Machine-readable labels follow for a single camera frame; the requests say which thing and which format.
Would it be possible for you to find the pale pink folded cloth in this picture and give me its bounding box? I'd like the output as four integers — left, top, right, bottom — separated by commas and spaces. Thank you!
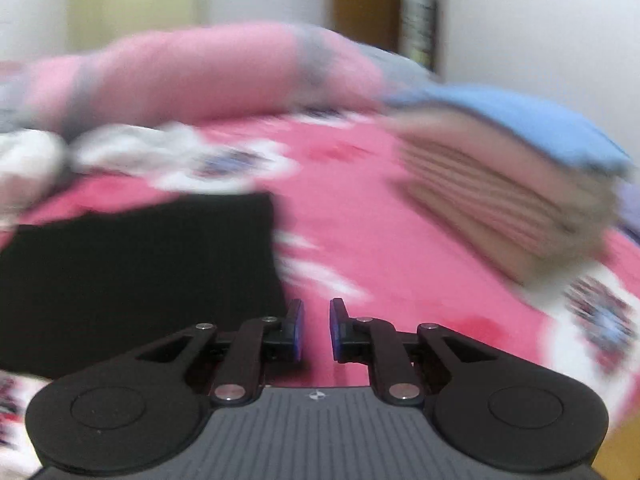
395, 110, 616, 196

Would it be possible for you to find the black t-shirt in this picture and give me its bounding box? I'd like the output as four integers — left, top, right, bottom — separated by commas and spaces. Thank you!
0, 192, 288, 381

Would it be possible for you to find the lavender cloth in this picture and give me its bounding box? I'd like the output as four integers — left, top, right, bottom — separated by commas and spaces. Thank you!
617, 180, 640, 243

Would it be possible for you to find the blue folded cloth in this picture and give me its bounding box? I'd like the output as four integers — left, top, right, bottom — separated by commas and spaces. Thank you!
385, 84, 633, 178

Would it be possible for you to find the beige folded cloth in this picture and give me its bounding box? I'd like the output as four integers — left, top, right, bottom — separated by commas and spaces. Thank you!
405, 185, 616, 286

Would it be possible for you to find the pink grey duvet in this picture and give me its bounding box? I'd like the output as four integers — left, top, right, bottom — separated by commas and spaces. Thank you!
0, 21, 441, 136

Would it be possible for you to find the pink floral blanket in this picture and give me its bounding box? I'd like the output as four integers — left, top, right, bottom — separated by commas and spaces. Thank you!
0, 110, 640, 480

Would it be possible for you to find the pale yellow wardrobe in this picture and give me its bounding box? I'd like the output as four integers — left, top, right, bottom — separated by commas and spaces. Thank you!
67, 0, 211, 53

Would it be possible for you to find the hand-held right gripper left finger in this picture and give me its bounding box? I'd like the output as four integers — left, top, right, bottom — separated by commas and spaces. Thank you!
135, 299, 305, 407

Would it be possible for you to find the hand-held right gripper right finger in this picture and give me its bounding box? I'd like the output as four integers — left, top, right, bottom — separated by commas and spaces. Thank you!
329, 298, 501, 407

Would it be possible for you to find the wooden door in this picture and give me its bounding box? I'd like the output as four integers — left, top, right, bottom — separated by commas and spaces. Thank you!
332, 0, 403, 53

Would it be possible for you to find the small white garment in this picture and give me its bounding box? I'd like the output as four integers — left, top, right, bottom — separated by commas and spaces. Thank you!
70, 122, 201, 176

